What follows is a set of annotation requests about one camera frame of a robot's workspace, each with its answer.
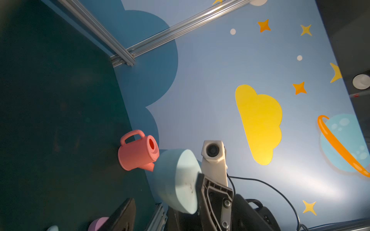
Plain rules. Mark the aluminium back frame rail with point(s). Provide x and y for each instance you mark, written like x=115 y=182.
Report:
x=83 y=15

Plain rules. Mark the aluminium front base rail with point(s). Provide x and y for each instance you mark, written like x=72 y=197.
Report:
x=159 y=219

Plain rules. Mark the pink earbud charging case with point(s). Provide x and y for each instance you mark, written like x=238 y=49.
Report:
x=96 y=224

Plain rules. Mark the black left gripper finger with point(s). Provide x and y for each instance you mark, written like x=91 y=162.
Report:
x=123 y=219

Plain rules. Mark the pink toy watering can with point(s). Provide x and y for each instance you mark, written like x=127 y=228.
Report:
x=138 y=151

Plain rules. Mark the light blue earbud case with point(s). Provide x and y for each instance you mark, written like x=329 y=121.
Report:
x=175 y=177

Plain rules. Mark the aluminium right frame post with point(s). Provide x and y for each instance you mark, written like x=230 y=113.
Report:
x=184 y=27

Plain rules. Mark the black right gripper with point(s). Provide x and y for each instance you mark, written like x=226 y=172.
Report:
x=220 y=210

